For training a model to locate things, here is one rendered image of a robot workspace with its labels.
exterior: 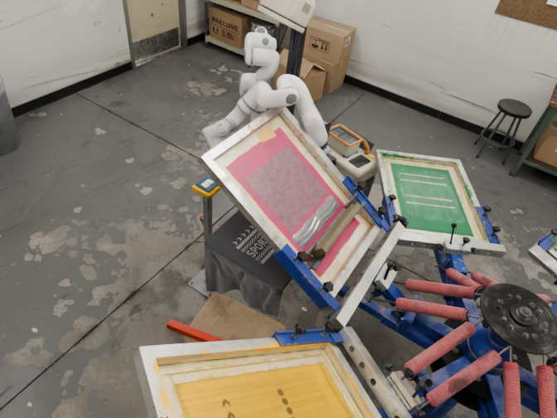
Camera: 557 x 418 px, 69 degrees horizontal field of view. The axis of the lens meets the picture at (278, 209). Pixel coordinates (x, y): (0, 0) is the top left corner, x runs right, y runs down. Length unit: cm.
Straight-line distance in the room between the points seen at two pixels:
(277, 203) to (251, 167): 19
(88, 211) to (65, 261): 53
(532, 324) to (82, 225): 311
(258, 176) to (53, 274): 203
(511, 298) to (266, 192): 105
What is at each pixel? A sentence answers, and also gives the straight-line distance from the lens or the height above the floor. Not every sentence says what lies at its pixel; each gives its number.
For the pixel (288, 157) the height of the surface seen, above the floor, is 141.
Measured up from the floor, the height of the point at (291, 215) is 131.
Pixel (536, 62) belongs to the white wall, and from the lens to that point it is 530.
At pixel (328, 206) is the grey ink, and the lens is 192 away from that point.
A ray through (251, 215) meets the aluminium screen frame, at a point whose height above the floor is 140.
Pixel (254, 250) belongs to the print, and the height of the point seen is 95.
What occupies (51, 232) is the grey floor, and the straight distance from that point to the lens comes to 368.
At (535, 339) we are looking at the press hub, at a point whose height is 131.
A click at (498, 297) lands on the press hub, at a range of 182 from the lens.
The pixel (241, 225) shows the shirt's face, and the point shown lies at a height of 95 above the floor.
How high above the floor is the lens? 255
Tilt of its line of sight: 44 degrees down
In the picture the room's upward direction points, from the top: 9 degrees clockwise
